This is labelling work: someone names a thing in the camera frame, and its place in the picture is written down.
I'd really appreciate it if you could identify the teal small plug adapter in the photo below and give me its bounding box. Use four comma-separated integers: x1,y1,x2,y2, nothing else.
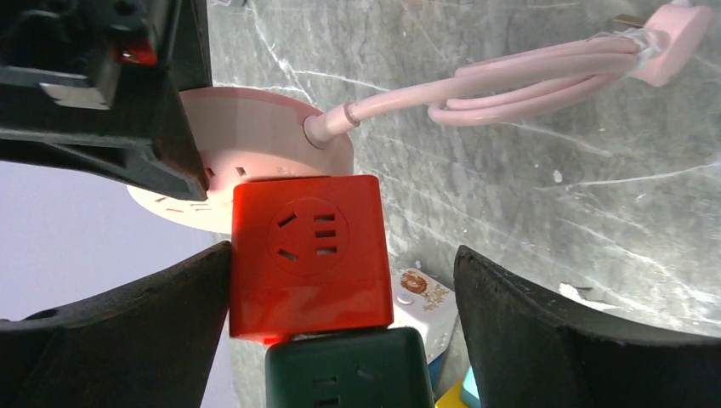
460,366,482,408

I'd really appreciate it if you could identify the dark green cube adapter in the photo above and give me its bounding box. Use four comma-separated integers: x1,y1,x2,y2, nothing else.
265,327,434,408

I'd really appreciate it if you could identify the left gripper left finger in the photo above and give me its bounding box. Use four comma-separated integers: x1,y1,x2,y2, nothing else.
1,241,231,407

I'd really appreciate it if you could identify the white cube adapter with picture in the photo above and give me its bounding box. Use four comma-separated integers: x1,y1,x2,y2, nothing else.
390,268,458,363

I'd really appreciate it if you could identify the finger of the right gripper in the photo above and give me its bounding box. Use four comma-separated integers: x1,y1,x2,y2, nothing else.
1,78,209,201

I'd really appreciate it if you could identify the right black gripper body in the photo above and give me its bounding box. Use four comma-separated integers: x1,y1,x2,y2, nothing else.
1,1,212,141

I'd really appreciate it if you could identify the yellow cube adapter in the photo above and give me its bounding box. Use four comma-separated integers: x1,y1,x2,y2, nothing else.
434,379,468,408

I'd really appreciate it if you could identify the red cube adapter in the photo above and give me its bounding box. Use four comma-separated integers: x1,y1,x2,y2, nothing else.
229,175,393,344

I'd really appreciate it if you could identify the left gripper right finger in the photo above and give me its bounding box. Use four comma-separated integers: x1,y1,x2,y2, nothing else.
453,246,720,407

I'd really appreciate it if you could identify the dark blue cube adapter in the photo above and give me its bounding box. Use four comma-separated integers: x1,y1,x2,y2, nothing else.
428,352,446,395

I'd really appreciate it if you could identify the pink cable with plug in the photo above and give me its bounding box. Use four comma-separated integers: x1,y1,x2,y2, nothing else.
304,3,713,150

